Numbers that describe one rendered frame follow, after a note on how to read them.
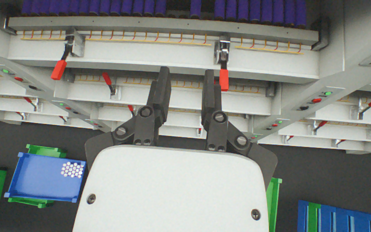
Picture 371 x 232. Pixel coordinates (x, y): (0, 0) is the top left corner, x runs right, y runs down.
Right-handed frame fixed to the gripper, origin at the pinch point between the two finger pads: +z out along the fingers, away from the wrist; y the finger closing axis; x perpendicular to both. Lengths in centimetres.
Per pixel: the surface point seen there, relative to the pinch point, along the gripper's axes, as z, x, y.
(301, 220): -9, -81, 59
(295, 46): 17.4, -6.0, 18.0
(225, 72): 10.2, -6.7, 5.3
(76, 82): 21.8, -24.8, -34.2
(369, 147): 25, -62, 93
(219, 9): 20.8, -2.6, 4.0
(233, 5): 21.6, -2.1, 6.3
